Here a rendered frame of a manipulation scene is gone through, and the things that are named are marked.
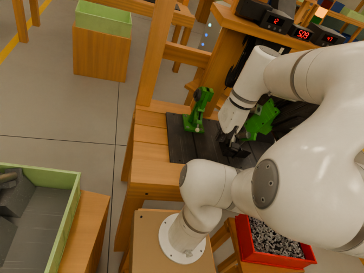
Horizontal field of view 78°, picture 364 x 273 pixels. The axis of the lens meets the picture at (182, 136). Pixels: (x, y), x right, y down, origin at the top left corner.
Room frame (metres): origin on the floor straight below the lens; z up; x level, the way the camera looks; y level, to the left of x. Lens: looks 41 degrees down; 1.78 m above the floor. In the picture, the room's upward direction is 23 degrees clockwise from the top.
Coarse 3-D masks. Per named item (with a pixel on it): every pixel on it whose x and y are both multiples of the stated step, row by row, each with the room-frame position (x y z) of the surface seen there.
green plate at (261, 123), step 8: (264, 104) 1.14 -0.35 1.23; (272, 104) 1.10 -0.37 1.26; (264, 112) 1.10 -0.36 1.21; (272, 112) 1.06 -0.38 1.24; (280, 112) 1.04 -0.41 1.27; (248, 120) 1.13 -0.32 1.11; (256, 120) 1.09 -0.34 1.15; (264, 120) 1.05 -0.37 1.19; (272, 120) 1.06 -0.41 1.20; (248, 128) 1.08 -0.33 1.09; (256, 128) 1.04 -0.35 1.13; (264, 128) 1.05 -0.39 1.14
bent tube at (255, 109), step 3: (258, 105) 1.12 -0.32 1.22; (252, 108) 1.13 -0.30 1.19; (255, 108) 1.11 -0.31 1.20; (258, 108) 1.13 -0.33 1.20; (261, 108) 1.12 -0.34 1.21; (252, 111) 1.12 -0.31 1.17; (255, 111) 1.09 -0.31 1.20; (258, 111) 1.12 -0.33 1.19; (258, 114) 1.09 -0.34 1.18; (234, 135) 1.07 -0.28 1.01; (234, 138) 1.05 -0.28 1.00; (231, 141) 1.04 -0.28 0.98; (234, 141) 1.04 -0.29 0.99
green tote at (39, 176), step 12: (0, 168) 0.39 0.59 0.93; (24, 168) 0.42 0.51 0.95; (36, 168) 0.43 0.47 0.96; (48, 168) 0.45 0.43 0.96; (36, 180) 0.43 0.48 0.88; (48, 180) 0.44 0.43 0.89; (60, 180) 0.46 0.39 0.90; (72, 180) 0.47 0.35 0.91; (72, 192) 0.40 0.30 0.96; (72, 204) 0.38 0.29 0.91; (72, 216) 0.37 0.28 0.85; (60, 228) 0.27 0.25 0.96; (60, 240) 0.25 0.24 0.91; (60, 252) 0.24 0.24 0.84; (48, 264) 0.17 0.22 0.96
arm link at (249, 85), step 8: (256, 48) 0.62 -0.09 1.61; (264, 48) 0.63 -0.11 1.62; (256, 56) 0.60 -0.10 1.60; (264, 56) 0.59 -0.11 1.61; (272, 56) 0.60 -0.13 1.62; (248, 64) 0.61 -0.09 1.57; (256, 64) 0.59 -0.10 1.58; (264, 64) 0.59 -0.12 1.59; (248, 72) 0.60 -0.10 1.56; (256, 72) 0.59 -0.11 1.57; (240, 80) 0.61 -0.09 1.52; (248, 80) 0.59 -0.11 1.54; (256, 80) 0.59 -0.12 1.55; (240, 88) 0.60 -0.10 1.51; (248, 88) 0.59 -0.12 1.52; (256, 88) 0.59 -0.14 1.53; (264, 88) 0.60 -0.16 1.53; (240, 96) 0.59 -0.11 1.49; (248, 96) 0.59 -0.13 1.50; (256, 96) 0.60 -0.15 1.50
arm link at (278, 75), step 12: (276, 60) 0.48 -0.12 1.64; (288, 60) 0.43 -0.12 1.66; (300, 60) 0.40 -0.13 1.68; (264, 72) 0.49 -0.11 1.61; (276, 72) 0.44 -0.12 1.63; (288, 72) 0.40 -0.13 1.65; (276, 84) 0.43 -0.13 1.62; (288, 84) 0.40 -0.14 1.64; (276, 96) 0.62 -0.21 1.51; (288, 96) 0.42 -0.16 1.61
